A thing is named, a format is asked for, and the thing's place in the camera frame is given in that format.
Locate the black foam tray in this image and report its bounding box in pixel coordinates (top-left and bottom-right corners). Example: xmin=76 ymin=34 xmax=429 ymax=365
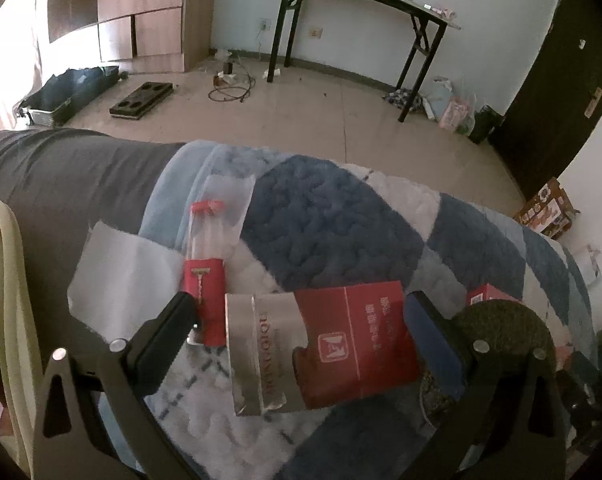
xmin=109 ymin=81 xmax=174 ymax=120

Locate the red double happiness box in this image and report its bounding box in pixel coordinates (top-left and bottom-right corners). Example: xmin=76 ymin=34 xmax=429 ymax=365
xmin=466 ymin=284 xmax=518 ymax=306

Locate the beige plastic basin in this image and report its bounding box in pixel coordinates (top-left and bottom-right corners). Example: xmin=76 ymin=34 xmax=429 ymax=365
xmin=0 ymin=200 xmax=43 ymax=479

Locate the checkered cloth on floor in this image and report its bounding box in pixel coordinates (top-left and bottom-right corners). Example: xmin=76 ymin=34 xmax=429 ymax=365
xmin=382 ymin=88 xmax=425 ymax=114

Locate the wooden wardrobe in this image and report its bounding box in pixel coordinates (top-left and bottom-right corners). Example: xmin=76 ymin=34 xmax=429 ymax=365
xmin=37 ymin=0 xmax=214 ymax=74

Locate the black leg folding table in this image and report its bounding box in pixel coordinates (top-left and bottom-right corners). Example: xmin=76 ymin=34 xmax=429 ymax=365
xmin=265 ymin=0 xmax=461 ymax=122

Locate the open black suitcase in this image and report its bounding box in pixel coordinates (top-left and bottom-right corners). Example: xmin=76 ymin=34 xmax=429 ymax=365
xmin=16 ymin=65 xmax=120 ymax=128

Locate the black round tin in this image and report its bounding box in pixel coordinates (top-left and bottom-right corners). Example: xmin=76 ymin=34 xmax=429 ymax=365
xmin=419 ymin=299 xmax=557 ymax=429

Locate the dark grey bed sheet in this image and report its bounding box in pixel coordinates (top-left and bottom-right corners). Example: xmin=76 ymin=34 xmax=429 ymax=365
xmin=0 ymin=128 xmax=179 ymax=356

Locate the red Hongqiqu cigarette box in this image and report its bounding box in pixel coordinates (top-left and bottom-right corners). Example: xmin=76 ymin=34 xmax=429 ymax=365
xmin=226 ymin=282 xmax=420 ymax=416

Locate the white paper sheet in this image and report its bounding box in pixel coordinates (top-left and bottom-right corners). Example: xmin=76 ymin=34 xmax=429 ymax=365
xmin=68 ymin=221 xmax=184 ymax=344

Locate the black cable on floor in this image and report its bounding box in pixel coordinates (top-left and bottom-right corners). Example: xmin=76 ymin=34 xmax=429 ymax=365
xmin=207 ymin=56 xmax=258 ymax=104

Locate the printed cardboard box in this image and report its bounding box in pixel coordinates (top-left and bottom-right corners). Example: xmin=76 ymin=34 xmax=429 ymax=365
xmin=513 ymin=178 xmax=580 ymax=240

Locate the black bag by door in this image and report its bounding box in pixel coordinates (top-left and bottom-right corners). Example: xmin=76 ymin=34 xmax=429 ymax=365
xmin=469 ymin=104 xmax=504 ymax=145

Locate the dark door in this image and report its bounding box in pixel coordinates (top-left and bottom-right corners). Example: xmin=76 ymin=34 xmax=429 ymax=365
xmin=489 ymin=0 xmax=602 ymax=200

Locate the pink plastic bag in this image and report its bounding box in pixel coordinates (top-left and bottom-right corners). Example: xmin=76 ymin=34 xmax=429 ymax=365
xmin=439 ymin=96 xmax=470 ymax=131

